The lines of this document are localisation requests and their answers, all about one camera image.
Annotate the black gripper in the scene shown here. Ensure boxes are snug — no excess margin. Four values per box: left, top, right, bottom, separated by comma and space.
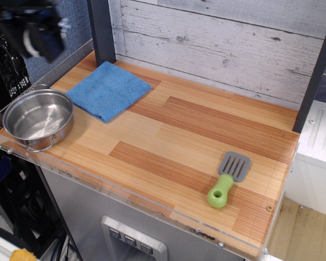
0, 1, 70, 63

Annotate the stainless steel pot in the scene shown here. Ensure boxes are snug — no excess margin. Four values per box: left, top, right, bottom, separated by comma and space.
3, 89, 74, 153

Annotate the black plastic crate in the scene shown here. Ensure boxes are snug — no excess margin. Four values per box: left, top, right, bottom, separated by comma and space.
0, 35, 31, 109

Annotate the blue folded cloth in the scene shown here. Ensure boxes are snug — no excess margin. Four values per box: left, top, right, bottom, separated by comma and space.
66, 61, 151, 123

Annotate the clear acrylic edge guard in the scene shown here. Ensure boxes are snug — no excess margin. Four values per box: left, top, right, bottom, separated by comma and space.
0, 107, 300, 261

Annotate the silver dispenser panel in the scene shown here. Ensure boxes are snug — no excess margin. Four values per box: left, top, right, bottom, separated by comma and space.
101, 215, 168, 260

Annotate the dark grey left post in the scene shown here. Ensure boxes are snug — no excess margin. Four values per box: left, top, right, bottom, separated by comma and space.
87, 0, 116, 67

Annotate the dark grey post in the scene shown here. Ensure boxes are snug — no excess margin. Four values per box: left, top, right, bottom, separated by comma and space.
292, 36, 326, 133
87, 0, 116, 67

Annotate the green handled grey spatula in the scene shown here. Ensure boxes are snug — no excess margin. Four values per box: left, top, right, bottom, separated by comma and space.
206, 151, 251, 209

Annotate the dark grey right post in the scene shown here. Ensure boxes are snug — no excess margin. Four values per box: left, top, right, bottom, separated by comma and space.
292, 36, 326, 133

